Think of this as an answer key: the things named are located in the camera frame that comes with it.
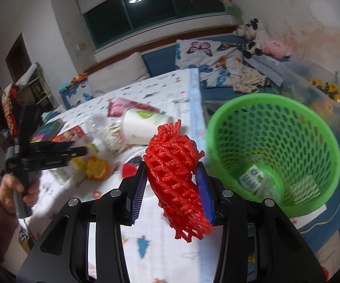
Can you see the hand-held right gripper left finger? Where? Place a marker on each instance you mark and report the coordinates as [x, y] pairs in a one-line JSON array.
[[137, 194]]

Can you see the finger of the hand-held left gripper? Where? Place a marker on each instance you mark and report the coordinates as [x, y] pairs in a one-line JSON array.
[[69, 154], [55, 146]]

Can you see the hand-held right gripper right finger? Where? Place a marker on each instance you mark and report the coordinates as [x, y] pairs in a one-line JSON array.
[[205, 194]]

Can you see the red foam fruit net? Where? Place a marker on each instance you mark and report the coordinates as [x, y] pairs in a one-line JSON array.
[[170, 168]]

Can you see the green plastic mesh basket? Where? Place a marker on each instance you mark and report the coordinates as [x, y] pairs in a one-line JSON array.
[[271, 98]]

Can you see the person's left hand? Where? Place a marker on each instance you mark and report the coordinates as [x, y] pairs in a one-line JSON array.
[[8, 187]]

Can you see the red snack packet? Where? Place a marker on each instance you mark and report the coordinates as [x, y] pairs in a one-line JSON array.
[[69, 134]]

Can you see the teal box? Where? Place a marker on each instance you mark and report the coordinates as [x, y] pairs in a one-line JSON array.
[[50, 115]]

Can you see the red checked bag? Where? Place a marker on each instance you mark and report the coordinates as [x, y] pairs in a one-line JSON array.
[[8, 106]]

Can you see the orange peel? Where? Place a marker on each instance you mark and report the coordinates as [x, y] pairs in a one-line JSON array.
[[96, 168]]

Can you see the metal shelf rack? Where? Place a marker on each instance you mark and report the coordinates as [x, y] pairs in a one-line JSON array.
[[37, 85]]

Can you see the cream foam net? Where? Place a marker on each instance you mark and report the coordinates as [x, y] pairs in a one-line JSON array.
[[112, 137]]

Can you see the white carton with blue-green print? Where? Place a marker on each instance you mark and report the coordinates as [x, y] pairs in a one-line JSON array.
[[251, 179]]

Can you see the teal toy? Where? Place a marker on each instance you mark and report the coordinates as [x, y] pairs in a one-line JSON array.
[[65, 87]]

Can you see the pink snack packet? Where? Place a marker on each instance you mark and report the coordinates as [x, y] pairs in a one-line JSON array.
[[118, 107]]

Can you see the white paper cup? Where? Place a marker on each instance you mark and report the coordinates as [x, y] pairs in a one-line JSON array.
[[140, 126]]

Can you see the orange toy car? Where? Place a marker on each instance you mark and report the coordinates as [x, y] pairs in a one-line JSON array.
[[80, 78]]

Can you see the dark wooden door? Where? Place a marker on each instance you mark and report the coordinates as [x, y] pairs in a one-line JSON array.
[[18, 56]]

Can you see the white pillow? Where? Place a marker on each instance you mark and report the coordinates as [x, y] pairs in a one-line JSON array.
[[119, 70]]

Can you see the printed blanket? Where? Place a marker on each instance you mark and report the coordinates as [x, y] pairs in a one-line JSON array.
[[158, 94]]

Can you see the white paper sheet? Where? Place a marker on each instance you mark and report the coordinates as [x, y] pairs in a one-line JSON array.
[[311, 215]]

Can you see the beige patterned clothing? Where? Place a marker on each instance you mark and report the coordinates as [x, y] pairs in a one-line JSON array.
[[246, 76]]

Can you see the blue bed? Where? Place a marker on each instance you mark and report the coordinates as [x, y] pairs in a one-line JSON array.
[[158, 62]]

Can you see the butterfly print pillow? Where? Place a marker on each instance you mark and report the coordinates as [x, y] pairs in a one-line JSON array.
[[199, 56]]

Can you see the blue and white striped cloth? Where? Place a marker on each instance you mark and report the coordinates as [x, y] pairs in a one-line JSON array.
[[268, 66]]

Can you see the clear plastic storage bin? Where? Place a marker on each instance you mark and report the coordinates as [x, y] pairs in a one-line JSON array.
[[305, 73]]

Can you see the pink plush toy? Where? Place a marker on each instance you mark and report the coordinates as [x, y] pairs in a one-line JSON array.
[[276, 48]]

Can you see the dark window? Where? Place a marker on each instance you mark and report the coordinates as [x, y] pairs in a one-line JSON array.
[[158, 11]]

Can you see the black and white cow plush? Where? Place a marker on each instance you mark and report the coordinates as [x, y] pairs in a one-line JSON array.
[[253, 28]]

